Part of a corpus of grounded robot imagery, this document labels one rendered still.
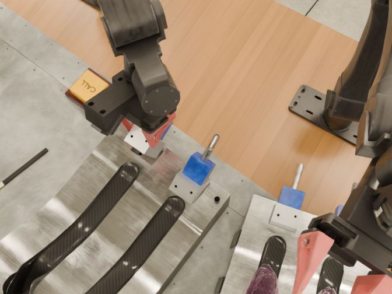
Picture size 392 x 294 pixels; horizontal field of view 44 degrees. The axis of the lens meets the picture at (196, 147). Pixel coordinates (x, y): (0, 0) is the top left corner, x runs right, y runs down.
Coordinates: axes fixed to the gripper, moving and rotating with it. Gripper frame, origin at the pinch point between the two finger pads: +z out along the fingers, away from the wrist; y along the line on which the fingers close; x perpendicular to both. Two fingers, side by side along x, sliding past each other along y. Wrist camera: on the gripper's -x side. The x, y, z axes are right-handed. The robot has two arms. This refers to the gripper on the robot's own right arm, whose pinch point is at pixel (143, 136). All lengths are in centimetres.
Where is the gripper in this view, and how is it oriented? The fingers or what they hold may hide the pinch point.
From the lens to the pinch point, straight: 87.7
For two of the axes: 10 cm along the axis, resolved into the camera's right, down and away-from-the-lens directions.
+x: 6.2, -5.6, 5.5
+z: -0.7, 6.6, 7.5
